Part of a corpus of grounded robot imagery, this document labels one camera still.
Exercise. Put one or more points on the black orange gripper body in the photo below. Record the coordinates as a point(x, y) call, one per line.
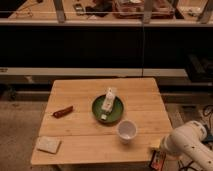
point(157, 160)

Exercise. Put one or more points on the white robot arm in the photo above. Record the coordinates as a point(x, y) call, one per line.
point(187, 139)

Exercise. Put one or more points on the white sponge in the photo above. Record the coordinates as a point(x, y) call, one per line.
point(48, 144)

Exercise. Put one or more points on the white paper cup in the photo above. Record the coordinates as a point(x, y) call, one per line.
point(126, 131)

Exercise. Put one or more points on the green round plate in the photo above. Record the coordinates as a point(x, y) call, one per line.
point(112, 117)

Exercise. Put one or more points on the small white green cube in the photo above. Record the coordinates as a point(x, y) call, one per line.
point(103, 117)

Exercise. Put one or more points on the wooden table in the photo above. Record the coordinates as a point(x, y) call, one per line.
point(84, 140)

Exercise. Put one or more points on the red brown sausage toy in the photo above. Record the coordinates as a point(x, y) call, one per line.
point(63, 112)

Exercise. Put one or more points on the background workbench shelf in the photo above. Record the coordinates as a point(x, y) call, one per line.
point(59, 12)

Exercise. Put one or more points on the red tray on shelf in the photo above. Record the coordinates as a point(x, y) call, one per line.
point(136, 8)

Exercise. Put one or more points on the black device on shelf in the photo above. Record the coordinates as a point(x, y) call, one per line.
point(79, 9)

